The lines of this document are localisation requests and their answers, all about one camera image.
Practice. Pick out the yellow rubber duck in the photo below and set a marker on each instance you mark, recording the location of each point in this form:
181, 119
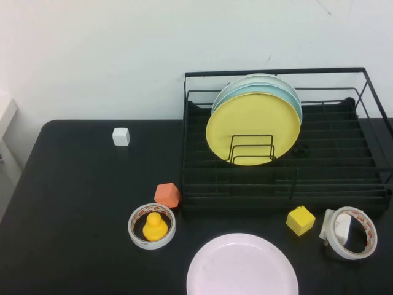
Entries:
154, 229

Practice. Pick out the orange cube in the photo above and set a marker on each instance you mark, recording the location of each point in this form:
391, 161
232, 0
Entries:
166, 195

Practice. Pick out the white cube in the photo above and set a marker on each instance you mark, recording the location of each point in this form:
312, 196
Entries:
121, 137

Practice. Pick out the pale green plate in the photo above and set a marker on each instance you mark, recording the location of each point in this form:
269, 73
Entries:
261, 78

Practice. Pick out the pink plate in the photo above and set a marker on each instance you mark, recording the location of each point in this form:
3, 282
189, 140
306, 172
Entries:
242, 267

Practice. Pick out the white power adapter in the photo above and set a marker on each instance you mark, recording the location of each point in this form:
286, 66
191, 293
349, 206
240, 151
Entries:
342, 227

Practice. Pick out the yellow plate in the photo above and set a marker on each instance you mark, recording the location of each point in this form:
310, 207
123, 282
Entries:
251, 120

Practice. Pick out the white adhesive tape roll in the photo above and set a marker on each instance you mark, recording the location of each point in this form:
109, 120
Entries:
150, 246
337, 249

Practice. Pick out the yellow cube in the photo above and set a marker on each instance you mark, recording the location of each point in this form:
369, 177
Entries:
300, 221

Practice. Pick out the light blue plate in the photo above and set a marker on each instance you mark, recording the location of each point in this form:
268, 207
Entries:
292, 98

